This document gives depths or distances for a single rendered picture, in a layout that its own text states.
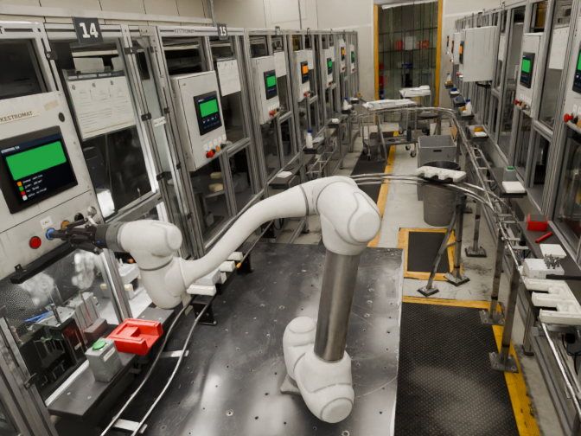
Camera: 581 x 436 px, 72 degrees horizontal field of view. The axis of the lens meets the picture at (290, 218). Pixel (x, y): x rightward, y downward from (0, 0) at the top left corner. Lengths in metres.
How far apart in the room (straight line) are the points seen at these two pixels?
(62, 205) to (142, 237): 0.40
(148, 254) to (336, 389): 0.70
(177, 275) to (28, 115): 0.65
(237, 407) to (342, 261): 0.76
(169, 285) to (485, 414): 1.86
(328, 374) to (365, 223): 0.51
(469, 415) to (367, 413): 1.04
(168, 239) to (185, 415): 0.77
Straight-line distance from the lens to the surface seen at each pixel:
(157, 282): 1.24
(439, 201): 4.35
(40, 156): 1.43
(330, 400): 1.34
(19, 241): 1.41
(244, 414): 1.63
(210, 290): 1.95
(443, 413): 2.51
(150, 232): 1.17
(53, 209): 1.48
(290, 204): 1.21
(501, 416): 2.57
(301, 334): 1.48
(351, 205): 1.06
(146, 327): 1.69
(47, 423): 1.63
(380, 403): 1.62
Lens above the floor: 1.89
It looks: 23 degrees down
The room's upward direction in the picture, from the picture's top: 6 degrees counter-clockwise
